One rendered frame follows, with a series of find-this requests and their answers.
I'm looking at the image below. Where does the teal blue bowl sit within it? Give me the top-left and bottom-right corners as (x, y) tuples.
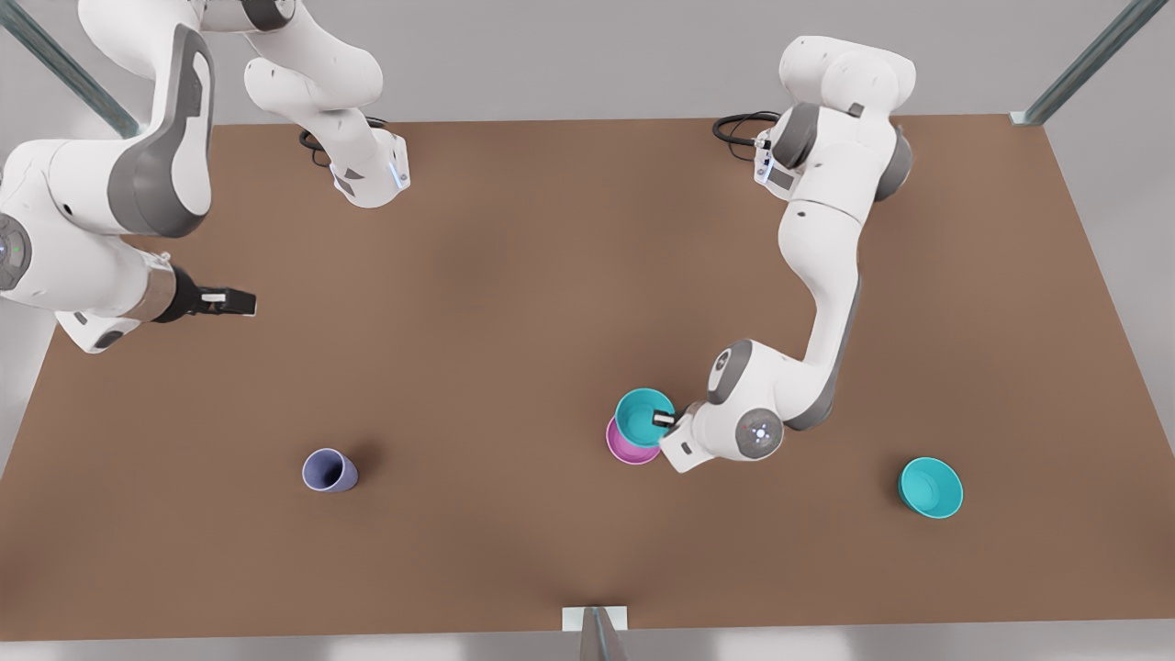
(898, 457), (965, 520)
(614, 388), (677, 449)

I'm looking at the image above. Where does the black cable loop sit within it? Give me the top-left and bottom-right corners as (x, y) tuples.
(712, 111), (782, 163)
(298, 116), (390, 169)

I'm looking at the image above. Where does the pink bowl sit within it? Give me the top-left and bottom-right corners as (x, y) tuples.
(606, 417), (662, 466)

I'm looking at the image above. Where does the lavender cup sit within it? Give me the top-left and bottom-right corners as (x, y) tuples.
(302, 448), (360, 494)

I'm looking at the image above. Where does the silver frame post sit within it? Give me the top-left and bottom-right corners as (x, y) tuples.
(1010, 0), (1169, 127)
(0, 0), (141, 140)
(562, 606), (631, 661)

